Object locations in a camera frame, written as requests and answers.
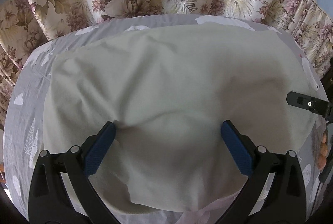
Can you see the grey patterned bed sheet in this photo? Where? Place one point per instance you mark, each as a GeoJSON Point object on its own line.
{"type": "Point", "coordinates": [22, 138]}

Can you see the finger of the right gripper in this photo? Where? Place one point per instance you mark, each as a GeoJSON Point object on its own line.
{"type": "Point", "coordinates": [312, 104]}

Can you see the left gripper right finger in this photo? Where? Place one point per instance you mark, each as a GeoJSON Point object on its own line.
{"type": "Point", "coordinates": [274, 191]}

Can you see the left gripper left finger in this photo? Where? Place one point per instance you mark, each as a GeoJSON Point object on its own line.
{"type": "Point", "coordinates": [49, 201]}

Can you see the person's right hand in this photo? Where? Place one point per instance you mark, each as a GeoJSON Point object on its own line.
{"type": "Point", "coordinates": [323, 151]}

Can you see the cream white garment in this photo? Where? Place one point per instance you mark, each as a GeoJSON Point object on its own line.
{"type": "Point", "coordinates": [168, 90]}

